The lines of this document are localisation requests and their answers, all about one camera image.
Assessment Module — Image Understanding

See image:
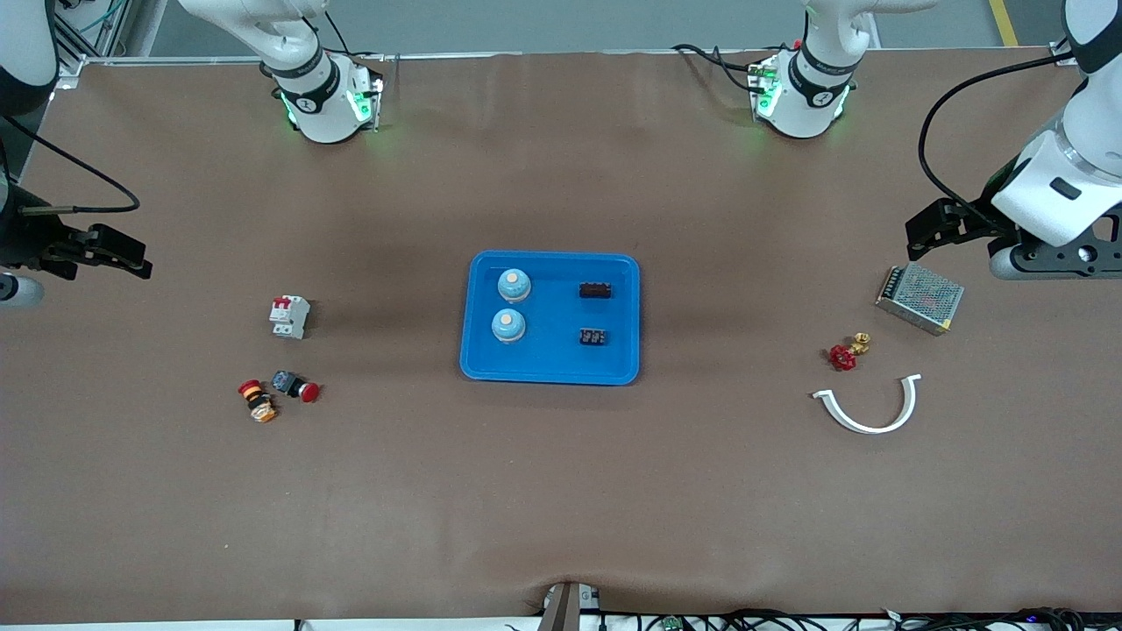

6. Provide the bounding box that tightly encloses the orange black push button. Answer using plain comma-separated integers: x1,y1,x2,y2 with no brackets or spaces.
238,379,280,424

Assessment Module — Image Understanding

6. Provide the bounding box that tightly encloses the blue plastic tray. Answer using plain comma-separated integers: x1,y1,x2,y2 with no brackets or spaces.
459,251,642,386

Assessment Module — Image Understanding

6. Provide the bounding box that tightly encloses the black base cable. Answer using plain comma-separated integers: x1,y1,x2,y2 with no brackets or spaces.
671,42,768,96
320,9,387,62

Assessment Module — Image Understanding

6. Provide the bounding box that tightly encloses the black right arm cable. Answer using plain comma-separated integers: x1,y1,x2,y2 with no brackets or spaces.
0,112,141,216

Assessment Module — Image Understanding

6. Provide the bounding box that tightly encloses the brown table cover mat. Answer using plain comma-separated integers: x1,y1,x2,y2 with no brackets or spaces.
0,48,1122,625

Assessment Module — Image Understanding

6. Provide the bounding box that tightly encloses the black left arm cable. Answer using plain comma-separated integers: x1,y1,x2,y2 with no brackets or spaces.
918,51,1077,233

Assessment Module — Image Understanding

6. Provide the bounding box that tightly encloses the brass valve red handle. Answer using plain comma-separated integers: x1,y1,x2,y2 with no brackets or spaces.
829,332,872,372

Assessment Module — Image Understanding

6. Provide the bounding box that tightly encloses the grey metal edge bracket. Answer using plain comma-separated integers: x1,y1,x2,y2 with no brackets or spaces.
536,581,604,631

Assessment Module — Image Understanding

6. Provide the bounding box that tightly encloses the white curved pipe clamp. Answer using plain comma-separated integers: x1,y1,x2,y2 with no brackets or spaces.
811,373,923,436

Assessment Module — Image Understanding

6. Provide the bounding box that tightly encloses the white red circuit breaker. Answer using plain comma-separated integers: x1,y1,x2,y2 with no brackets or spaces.
268,295,311,341

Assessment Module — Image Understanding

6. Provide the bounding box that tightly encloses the red emergency stop button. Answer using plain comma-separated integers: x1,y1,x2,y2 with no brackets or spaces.
271,370,322,404

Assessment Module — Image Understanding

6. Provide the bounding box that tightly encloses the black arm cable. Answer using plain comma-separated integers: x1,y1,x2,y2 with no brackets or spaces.
918,51,1077,233
0,112,141,216

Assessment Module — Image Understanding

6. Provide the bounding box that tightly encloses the metal mesh power supply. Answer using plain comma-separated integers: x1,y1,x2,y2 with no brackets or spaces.
875,263,966,337

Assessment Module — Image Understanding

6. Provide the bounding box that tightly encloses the aluminium extrusion frame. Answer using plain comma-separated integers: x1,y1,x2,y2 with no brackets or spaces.
53,0,146,89

